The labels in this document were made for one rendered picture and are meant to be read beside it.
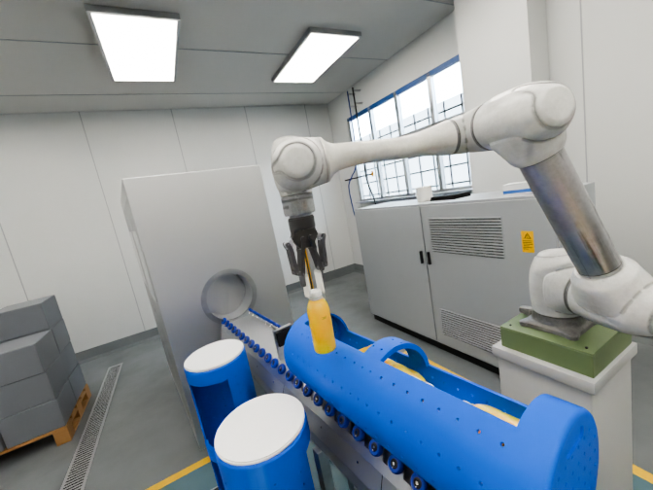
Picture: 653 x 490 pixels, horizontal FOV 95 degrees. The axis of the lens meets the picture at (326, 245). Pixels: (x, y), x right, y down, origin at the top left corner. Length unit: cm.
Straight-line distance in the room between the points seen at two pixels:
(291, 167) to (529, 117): 52
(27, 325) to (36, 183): 222
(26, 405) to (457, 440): 346
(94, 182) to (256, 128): 255
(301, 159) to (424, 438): 63
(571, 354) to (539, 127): 74
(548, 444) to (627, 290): 54
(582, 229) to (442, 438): 62
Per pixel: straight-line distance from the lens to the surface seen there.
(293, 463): 104
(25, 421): 381
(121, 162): 541
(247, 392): 164
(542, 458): 69
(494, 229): 245
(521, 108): 83
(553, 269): 124
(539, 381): 137
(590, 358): 125
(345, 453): 117
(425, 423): 77
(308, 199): 82
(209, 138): 554
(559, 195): 95
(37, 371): 362
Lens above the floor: 169
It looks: 9 degrees down
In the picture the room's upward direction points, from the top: 11 degrees counter-clockwise
